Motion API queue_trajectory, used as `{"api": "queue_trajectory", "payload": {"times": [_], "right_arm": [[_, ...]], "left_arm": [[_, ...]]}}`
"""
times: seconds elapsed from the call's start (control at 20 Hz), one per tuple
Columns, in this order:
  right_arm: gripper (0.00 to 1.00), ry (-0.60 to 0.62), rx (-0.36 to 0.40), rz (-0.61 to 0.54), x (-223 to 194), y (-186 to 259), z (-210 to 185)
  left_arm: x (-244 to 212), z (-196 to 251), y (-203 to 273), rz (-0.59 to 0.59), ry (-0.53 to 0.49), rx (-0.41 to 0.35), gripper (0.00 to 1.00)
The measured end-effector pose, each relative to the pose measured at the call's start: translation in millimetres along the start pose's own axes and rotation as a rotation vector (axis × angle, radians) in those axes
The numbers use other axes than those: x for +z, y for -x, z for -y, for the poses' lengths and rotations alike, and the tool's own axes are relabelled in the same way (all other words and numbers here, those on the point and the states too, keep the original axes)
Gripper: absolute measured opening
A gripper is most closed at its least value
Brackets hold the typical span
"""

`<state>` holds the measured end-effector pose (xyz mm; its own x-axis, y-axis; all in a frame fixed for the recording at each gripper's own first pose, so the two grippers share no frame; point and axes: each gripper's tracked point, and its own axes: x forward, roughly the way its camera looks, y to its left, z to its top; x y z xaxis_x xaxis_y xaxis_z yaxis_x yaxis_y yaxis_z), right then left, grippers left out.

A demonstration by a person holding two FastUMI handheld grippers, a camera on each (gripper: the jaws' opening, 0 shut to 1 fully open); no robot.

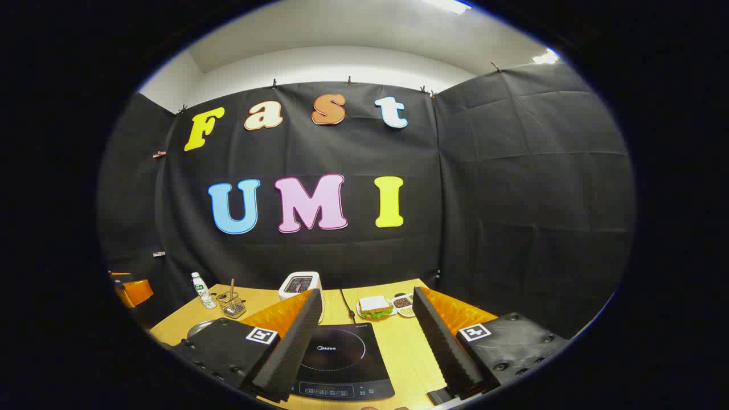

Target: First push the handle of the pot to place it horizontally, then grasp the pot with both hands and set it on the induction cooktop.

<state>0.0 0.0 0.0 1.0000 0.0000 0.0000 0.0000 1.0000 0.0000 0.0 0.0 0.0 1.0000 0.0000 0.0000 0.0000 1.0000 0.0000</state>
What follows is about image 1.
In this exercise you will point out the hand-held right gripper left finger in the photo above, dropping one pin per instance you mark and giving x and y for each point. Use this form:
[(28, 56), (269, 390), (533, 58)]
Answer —
[(296, 347)]

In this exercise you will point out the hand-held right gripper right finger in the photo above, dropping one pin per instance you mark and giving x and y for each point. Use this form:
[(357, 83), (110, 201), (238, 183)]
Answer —
[(444, 347)]

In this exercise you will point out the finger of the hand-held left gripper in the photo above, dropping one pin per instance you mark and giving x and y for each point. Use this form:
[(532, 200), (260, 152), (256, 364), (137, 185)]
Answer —
[(136, 291)]

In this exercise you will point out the black induction cooktop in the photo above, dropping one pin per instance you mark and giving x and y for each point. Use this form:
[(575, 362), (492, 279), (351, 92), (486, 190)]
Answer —
[(342, 356)]

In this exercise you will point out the steel pot with soybeans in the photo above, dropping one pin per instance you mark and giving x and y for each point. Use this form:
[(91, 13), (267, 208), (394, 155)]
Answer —
[(199, 329)]

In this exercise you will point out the white divided dish of beans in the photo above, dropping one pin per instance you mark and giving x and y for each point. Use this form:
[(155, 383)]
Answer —
[(403, 303)]

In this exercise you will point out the white toaster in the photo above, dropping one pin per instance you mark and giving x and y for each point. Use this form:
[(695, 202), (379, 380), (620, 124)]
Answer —
[(299, 283)]

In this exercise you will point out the white drink bottle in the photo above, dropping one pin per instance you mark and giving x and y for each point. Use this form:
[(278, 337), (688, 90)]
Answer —
[(203, 291)]

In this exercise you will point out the sandwich with lettuce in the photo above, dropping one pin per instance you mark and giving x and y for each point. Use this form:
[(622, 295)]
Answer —
[(375, 306)]

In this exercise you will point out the black backdrop cloth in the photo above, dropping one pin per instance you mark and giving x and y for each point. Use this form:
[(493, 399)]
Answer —
[(501, 199)]

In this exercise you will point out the ceiling light panel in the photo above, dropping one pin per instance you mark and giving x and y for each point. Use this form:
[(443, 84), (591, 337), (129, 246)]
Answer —
[(545, 57), (450, 4)]

